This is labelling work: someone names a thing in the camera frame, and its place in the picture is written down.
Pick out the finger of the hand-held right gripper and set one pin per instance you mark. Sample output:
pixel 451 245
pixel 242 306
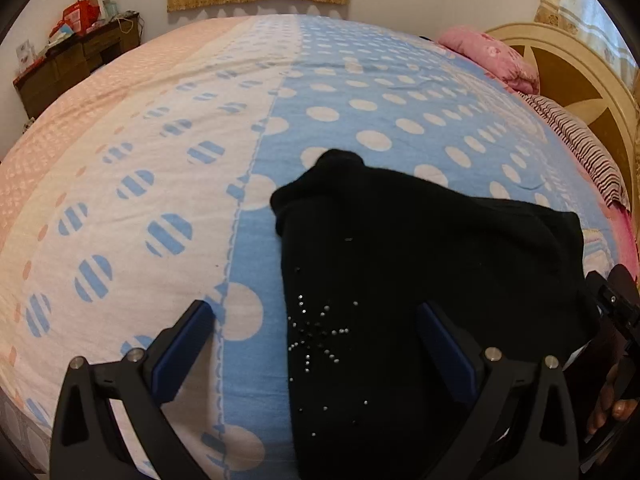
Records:
pixel 617 310

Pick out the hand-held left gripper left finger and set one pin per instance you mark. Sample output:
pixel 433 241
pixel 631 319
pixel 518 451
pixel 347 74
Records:
pixel 182 345

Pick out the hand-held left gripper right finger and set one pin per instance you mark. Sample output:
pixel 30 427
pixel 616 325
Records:
pixel 445 347

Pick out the black pants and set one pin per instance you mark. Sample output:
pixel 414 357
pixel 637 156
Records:
pixel 400 240

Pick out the person's right hand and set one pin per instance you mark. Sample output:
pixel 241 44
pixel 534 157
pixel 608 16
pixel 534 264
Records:
pixel 612 405

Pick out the pink blanket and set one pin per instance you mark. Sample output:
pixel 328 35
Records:
pixel 617 240

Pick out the striped pillow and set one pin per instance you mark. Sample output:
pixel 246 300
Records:
pixel 580 145

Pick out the bed with pink blue sheet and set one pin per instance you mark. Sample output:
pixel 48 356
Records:
pixel 175 150

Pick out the cream wooden headboard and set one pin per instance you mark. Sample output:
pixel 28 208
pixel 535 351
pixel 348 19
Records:
pixel 575 75

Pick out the pink floral pillow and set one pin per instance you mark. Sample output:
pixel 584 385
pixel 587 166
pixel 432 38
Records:
pixel 490 55

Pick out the brown wooden desk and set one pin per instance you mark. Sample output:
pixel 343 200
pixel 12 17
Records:
pixel 60 70

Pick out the yellow side curtain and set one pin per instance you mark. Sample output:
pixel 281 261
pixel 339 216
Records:
pixel 590 10

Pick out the red gift box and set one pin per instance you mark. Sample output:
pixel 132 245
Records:
pixel 80 15

